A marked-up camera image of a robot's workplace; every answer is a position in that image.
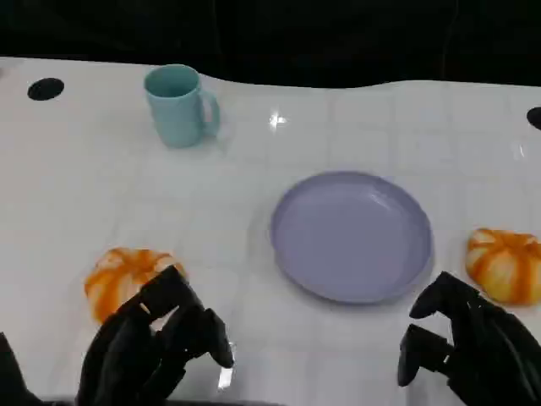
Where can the orange and white bread roll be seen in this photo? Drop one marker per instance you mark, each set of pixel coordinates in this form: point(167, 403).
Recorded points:
point(120, 275)
point(507, 266)

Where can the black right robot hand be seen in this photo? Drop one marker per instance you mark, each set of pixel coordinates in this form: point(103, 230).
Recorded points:
point(490, 355)

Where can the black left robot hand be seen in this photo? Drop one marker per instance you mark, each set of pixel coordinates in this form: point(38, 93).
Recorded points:
point(122, 351)

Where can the lilac plate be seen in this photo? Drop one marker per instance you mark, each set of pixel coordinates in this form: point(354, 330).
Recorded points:
point(351, 237)

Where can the pale green mug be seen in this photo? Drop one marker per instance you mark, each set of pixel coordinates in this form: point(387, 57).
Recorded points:
point(175, 114)

